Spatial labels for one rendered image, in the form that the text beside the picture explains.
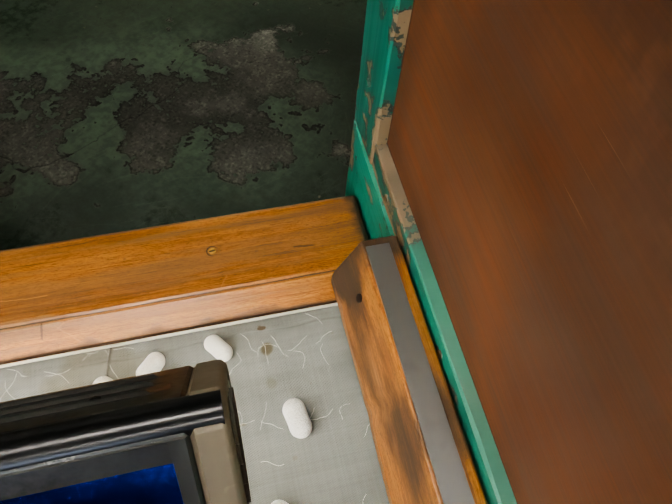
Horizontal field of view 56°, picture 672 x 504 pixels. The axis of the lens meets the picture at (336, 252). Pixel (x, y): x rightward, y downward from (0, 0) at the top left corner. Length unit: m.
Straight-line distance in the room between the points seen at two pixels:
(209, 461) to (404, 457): 0.29
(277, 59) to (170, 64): 0.32
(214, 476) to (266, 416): 0.37
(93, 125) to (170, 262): 1.25
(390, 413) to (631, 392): 0.25
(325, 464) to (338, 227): 0.24
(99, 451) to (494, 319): 0.28
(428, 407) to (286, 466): 0.16
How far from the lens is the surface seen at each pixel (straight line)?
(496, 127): 0.39
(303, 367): 0.63
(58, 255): 0.70
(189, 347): 0.65
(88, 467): 0.24
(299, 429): 0.59
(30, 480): 0.24
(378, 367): 0.53
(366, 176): 0.65
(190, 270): 0.66
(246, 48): 2.04
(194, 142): 1.79
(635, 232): 0.29
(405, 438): 0.51
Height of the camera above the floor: 1.33
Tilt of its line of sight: 58 degrees down
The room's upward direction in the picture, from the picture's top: 6 degrees clockwise
